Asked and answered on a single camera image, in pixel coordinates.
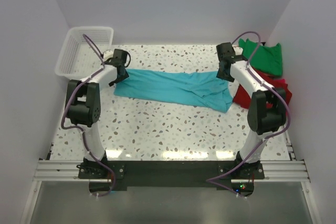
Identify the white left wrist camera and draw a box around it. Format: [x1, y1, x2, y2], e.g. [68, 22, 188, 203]
[102, 49, 113, 60]

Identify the white plastic basket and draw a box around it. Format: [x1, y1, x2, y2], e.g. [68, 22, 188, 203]
[55, 26, 114, 80]

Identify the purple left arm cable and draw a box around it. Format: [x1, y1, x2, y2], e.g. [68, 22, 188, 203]
[60, 33, 118, 198]

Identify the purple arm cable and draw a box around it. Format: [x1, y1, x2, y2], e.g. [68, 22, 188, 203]
[206, 31, 291, 196]
[60, 33, 118, 198]

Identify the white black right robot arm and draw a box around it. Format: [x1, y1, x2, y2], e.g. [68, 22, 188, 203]
[216, 42, 287, 178]

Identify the aluminium front rail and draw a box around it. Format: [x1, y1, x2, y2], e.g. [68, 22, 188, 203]
[33, 160, 310, 182]

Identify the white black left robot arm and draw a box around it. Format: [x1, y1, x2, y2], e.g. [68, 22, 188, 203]
[60, 49, 131, 178]

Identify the red folded t shirt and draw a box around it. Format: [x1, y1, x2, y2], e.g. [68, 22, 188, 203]
[233, 71, 292, 109]

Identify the turquoise t shirt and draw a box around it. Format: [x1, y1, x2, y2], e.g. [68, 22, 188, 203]
[114, 69, 233, 113]

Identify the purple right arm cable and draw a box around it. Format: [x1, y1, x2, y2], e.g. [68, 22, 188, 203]
[206, 31, 291, 196]

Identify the green folded t shirt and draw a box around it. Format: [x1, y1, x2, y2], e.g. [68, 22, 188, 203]
[238, 39, 283, 77]

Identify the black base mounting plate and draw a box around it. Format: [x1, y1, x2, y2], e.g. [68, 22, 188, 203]
[77, 160, 265, 196]

